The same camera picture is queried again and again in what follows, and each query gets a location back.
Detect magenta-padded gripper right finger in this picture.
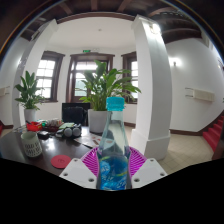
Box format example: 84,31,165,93
128,146,168,189

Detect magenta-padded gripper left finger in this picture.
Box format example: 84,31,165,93
59,146,101,190

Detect clear bottle with blue cap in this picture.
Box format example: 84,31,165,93
95,96,133,192

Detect flat round red coaster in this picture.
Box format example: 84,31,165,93
50,154,73,170

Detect printed paper sheets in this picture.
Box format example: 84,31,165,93
74,131,103,150

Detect box of snacks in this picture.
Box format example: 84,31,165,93
46,119,65,133

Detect white mug with dark print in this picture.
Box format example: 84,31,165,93
20,130,44,159

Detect black chair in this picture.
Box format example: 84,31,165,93
61,102,92,127

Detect red box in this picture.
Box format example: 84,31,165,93
25,121,44,133

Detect red carpeted stairs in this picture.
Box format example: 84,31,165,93
202,114,224,153

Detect large potted green plant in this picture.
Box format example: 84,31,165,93
78,59,142,135

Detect dark wooden glass door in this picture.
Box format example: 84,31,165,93
65,52,116,105

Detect small potted green plant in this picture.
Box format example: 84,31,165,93
13,70,46,125

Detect narrow dark-framed window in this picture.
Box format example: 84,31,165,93
120,51,140,105

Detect wide dark-framed window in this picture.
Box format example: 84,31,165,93
34,50,66,103

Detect white wall radiator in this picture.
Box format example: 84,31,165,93
0,85,11,98
184,87,216,103

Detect wall lamp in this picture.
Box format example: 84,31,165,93
168,56,183,68

